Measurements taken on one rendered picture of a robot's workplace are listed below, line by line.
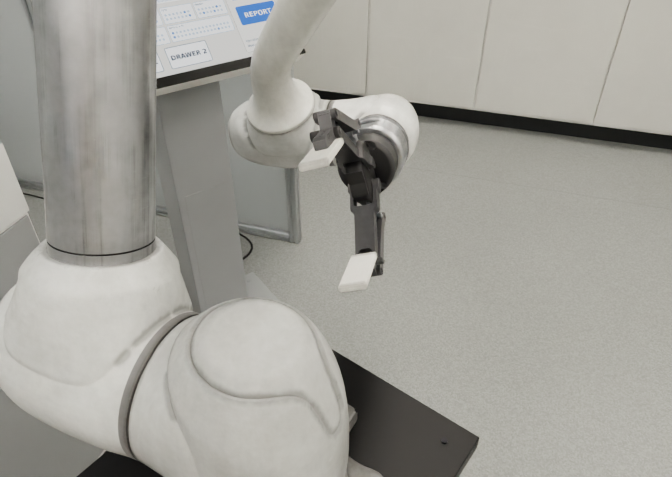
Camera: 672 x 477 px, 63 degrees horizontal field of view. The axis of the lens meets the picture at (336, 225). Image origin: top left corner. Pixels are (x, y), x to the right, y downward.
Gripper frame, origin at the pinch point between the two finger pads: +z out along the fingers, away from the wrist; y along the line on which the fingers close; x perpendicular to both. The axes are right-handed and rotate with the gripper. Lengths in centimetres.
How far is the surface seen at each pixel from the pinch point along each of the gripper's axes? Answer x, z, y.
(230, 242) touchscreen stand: -62, -81, -34
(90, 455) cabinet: -94, -34, -65
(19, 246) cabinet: -73, -28, -5
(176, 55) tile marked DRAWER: -45, -60, 19
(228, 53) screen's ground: -37, -68, 16
